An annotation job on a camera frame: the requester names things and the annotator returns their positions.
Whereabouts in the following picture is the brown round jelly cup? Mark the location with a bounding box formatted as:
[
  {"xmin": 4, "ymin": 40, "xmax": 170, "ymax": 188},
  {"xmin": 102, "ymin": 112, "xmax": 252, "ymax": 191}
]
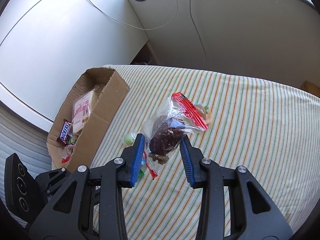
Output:
[{"xmin": 194, "ymin": 103, "xmax": 213, "ymax": 127}]

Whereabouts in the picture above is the colourful candy wrapper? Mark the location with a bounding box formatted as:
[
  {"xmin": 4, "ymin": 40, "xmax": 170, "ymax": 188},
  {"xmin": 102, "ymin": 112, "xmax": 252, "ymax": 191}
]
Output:
[{"xmin": 138, "ymin": 152, "xmax": 147, "ymax": 179}]

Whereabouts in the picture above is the brown cardboard box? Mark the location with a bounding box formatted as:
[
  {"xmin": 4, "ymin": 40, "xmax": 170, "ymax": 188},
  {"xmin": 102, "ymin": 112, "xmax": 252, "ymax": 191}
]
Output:
[{"xmin": 47, "ymin": 67, "xmax": 130, "ymax": 172}]

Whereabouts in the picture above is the snickers bar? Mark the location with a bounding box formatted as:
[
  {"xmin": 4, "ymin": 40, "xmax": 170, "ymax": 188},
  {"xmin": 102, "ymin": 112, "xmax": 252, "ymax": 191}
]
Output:
[{"xmin": 57, "ymin": 119, "xmax": 71, "ymax": 145}]

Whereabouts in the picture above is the small green round candy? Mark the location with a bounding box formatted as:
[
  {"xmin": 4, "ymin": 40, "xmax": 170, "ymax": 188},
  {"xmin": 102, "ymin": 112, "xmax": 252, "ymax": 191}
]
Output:
[{"xmin": 123, "ymin": 131, "xmax": 137, "ymax": 147}]

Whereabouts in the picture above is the striped table cloth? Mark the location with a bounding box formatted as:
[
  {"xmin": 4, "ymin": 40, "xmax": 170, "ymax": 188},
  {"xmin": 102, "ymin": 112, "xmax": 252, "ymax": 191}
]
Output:
[{"xmin": 49, "ymin": 64, "xmax": 320, "ymax": 240}]

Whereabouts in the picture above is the dark cookie bag red trim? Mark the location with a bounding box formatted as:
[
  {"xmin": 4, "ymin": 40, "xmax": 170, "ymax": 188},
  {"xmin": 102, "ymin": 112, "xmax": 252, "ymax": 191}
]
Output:
[{"xmin": 140, "ymin": 92, "xmax": 209, "ymax": 179}]

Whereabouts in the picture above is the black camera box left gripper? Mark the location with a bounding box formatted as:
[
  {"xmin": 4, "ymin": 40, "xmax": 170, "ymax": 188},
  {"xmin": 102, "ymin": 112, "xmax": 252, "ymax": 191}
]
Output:
[{"xmin": 4, "ymin": 153, "xmax": 47, "ymax": 224}]

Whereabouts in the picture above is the packaged toast bread slice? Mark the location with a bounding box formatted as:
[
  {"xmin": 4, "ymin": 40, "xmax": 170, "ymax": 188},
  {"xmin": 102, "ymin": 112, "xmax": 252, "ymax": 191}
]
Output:
[{"xmin": 70, "ymin": 85, "xmax": 103, "ymax": 135}]

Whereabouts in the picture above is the white cabinet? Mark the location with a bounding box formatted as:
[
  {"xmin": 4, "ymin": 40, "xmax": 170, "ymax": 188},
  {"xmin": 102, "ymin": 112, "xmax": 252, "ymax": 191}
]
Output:
[{"xmin": 1, "ymin": 0, "xmax": 148, "ymax": 131}]

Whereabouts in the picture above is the dark cookie bag red zip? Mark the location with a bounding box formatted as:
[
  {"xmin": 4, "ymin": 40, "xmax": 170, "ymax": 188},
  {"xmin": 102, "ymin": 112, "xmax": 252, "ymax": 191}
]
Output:
[{"xmin": 61, "ymin": 144, "xmax": 75, "ymax": 164}]

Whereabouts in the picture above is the white cable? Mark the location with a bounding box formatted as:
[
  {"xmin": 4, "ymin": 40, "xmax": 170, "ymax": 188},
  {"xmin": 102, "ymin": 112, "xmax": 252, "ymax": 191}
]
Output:
[{"xmin": 66, "ymin": 0, "xmax": 180, "ymax": 31}]

